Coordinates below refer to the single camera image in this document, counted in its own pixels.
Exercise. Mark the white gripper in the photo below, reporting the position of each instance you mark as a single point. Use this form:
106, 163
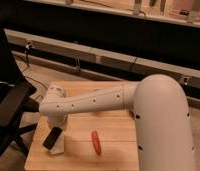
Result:
60, 121

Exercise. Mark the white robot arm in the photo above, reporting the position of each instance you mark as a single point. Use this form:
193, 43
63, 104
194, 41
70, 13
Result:
161, 113

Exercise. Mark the red chili pepper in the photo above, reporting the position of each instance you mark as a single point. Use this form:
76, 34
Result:
96, 142

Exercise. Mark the black chair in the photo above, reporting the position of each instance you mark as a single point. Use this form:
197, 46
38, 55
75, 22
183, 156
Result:
15, 92

